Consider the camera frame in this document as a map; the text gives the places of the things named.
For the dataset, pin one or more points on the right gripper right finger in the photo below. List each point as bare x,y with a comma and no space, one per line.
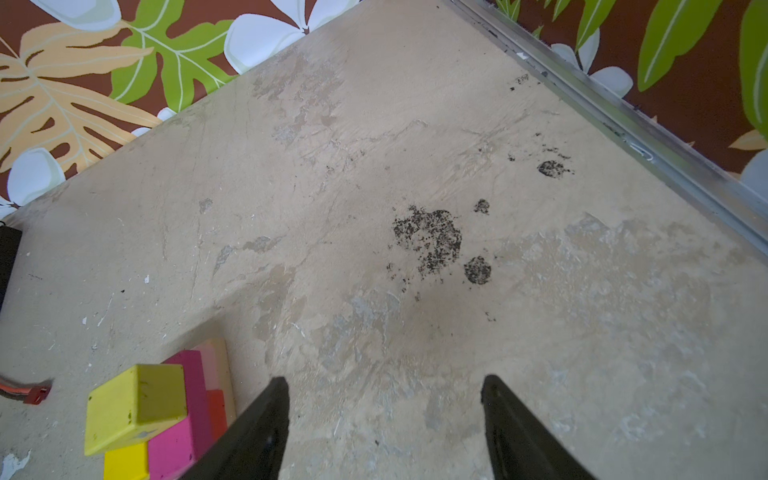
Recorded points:
519,445

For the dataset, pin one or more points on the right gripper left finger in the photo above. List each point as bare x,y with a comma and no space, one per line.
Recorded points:
254,446

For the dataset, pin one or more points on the red wood block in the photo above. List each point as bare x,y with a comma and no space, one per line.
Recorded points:
217,413

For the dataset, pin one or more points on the natural wood plank block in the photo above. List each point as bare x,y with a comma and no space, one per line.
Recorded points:
224,378

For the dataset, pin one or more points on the magenta wood block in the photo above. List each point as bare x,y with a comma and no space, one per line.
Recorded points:
174,451

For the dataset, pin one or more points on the lime green cube block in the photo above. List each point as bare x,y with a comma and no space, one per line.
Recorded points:
134,407

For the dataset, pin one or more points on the yellow wood block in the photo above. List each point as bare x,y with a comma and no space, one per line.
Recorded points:
128,463

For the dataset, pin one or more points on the pink wood block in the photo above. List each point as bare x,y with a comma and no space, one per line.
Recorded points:
210,365

